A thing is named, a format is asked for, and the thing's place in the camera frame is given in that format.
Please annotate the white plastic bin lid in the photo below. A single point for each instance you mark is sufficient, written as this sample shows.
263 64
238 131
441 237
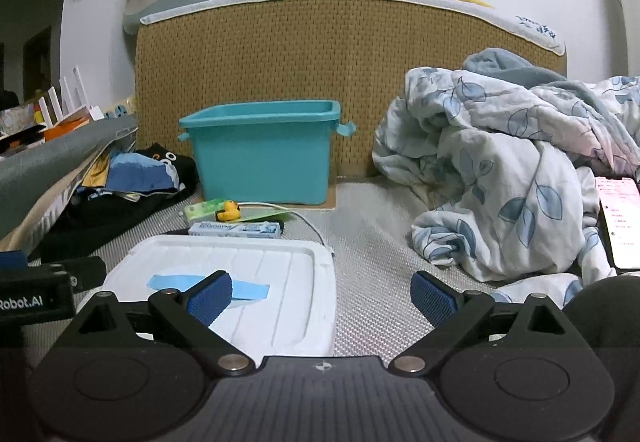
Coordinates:
285 282

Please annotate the blue-grey blanket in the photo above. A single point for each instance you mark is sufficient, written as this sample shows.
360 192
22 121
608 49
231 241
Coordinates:
500 65

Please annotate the cardboard sheet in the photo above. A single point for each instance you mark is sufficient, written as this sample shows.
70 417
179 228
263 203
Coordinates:
330 197

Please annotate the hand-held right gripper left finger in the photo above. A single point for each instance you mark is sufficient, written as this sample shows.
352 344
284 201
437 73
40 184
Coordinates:
210 298

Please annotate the white toothpaste box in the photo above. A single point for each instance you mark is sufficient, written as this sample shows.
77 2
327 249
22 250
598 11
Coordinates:
235 228

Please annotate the blue tape strip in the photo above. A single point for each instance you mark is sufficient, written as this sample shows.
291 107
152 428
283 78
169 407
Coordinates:
252 290

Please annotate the yellow rubber duck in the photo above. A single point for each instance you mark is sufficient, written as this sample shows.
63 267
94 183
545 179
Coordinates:
229 209

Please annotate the green sachet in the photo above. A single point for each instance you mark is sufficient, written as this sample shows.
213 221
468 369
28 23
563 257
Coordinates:
270 214

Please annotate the floral white blanket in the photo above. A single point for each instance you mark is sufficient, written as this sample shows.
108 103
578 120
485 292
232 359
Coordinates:
500 162

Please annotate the smartphone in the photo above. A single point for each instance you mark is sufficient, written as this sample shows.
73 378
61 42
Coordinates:
622 222

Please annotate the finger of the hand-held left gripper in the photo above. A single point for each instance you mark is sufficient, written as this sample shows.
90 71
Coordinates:
85 274

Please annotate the teal plastic storage bin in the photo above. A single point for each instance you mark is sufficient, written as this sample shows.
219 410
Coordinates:
260 157

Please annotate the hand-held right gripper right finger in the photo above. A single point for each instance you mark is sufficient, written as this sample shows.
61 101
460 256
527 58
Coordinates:
430 298

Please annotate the woven straw mattress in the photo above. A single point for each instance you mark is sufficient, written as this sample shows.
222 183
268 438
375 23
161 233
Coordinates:
300 52

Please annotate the white router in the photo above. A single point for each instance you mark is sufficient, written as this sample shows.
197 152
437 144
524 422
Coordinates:
75 115

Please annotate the grey cushion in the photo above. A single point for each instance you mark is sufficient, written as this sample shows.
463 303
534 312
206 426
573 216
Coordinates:
40 167

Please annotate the green tissue pack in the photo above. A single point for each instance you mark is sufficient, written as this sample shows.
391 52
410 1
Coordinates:
200 211

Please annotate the blue cloth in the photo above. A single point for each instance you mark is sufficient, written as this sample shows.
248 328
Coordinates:
135 175

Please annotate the black garment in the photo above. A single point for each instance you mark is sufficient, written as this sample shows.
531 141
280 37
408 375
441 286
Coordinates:
100 222

